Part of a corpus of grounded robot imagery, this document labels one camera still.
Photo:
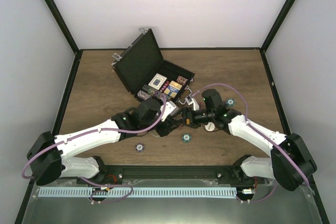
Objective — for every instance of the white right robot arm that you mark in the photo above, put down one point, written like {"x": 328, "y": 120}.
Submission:
{"x": 288, "y": 160}

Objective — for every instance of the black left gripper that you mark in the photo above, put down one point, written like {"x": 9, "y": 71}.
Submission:
{"x": 167, "y": 128}

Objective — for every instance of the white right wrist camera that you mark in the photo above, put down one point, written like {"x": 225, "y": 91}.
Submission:
{"x": 193, "y": 103}

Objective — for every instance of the purple poker chip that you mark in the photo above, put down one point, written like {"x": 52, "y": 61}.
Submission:
{"x": 139, "y": 147}

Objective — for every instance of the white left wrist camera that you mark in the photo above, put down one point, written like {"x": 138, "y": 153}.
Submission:
{"x": 170, "y": 108}

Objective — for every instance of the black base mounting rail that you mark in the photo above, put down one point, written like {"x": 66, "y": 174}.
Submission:
{"x": 227, "y": 174}

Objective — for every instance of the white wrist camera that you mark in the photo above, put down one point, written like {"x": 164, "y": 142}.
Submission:
{"x": 193, "y": 103}
{"x": 170, "y": 108}

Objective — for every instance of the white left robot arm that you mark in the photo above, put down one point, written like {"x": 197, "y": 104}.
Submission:
{"x": 56, "y": 156}

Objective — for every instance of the red dice row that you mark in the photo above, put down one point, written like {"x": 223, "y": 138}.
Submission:
{"x": 164, "y": 87}

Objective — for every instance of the white round dealer button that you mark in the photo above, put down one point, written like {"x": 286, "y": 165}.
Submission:
{"x": 210, "y": 127}

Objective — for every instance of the black poker set case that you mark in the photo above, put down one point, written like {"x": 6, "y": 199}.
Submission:
{"x": 142, "y": 60}

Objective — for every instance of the light blue slotted rail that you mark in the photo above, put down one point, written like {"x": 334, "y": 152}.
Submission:
{"x": 139, "y": 192}

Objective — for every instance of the black enclosure frame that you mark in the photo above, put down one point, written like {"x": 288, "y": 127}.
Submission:
{"x": 78, "y": 53}

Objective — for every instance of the teal poker chip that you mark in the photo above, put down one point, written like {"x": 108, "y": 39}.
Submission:
{"x": 230, "y": 102}
{"x": 186, "y": 137}

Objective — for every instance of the white playing card deck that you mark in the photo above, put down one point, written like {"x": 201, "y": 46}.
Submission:
{"x": 157, "y": 81}

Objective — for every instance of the mixed colour chip row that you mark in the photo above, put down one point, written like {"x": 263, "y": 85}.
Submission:
{"x": 152, "y": 91}

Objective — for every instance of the blue orange chip row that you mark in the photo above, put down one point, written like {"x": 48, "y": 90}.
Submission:
{"x": 143, "y": 95}

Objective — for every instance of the blue yellow card box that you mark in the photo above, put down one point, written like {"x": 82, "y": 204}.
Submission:
{"x": 172, "y": 89}

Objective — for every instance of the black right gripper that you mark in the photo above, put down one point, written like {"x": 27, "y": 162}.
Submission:
{"x": 185, "y": 112}

